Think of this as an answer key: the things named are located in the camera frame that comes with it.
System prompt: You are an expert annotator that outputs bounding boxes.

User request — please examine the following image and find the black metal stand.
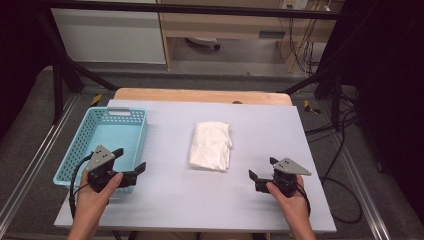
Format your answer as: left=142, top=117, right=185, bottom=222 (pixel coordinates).
left=281, top=66, right=346, bottom=132
left=33, top=6, right=119, bottom=125

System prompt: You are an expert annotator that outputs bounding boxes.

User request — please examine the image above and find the wooden desk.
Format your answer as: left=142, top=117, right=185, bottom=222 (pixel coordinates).
left=156, top=0, right=346, bottom=73

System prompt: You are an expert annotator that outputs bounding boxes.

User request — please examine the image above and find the person's right hand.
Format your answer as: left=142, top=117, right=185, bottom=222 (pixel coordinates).
left=265, top=175, right=311, bottom=219

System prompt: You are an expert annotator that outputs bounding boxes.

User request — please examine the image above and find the black horizontal frame bar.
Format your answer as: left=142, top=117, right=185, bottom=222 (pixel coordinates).
left=33, top=0, right=341, bottom=20

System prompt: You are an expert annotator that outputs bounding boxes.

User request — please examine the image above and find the black curtain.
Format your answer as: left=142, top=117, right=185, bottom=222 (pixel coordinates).
left=0, top=0, right=56, bottom=143
left=319, top=0, right=424, bottom=216

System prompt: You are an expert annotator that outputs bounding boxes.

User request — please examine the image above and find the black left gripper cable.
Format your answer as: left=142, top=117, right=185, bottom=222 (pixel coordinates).
left=68, top=153, right=93, bottom=220

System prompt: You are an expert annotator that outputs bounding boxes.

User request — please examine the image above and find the light blue plastic basket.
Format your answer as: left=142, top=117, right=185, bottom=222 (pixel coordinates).
left=53, top=106, right=149, bottom=194

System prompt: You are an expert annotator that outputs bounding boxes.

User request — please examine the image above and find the chair base with caster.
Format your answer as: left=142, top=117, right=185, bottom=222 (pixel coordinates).
left=185, top=36, right=222, bottom=51

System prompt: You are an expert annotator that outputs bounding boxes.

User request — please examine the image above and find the wooden table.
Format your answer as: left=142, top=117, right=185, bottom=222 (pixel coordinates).
left=113, top=87, right=294, bottom=107

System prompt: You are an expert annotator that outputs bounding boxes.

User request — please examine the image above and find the white board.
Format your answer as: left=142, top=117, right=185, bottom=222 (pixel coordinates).
left=54, top=99, right=338, bottom=234

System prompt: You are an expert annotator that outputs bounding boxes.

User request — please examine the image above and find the bundle of hanging cables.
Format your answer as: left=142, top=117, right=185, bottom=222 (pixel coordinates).
left=278, top=16, right=322, bottom=76

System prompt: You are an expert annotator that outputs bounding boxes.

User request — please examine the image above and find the aluminium rail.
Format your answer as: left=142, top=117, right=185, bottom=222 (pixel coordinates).
left=0, top=94, right=79, bottom=231
left=336, top=133, right=392, bottom=240

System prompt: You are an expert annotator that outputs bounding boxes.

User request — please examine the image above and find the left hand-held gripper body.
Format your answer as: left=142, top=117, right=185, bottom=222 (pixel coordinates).
left=85, top=144, right=138, bottom=194

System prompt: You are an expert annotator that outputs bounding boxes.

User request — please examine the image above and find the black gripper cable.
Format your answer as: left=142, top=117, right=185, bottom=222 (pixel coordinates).
left=68, top=153, right=93, bottom=220
left=294, top=181, right=312, bottom=217

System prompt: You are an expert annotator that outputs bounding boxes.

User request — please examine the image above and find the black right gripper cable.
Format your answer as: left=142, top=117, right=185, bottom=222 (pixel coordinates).
left=294, top=181, right=312, bottom=217

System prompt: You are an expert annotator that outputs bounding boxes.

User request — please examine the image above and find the white cloth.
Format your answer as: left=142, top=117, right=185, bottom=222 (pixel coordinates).
left=188, top=121, right=233, bottom=172

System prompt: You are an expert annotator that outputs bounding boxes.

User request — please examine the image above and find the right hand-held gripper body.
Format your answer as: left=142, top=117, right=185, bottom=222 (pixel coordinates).
left=255, top=157, right=312, bottom=198

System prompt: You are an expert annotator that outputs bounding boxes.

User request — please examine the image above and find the white cabinet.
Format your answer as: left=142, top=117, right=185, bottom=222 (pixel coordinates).
left=51, top=8, right=167, bottom=65

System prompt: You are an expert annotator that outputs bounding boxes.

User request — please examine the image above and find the person's left hand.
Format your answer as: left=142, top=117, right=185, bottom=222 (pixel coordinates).
left=74, top=171, right=124, bottom=219

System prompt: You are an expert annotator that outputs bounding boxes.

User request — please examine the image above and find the black floor cable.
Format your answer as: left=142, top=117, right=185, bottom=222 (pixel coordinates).
left=304, top=109, right=364, bottom=225

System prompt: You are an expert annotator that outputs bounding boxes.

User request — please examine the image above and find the white power strip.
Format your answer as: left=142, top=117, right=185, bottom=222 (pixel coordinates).
left=281, top=0, right=309, bottom=10

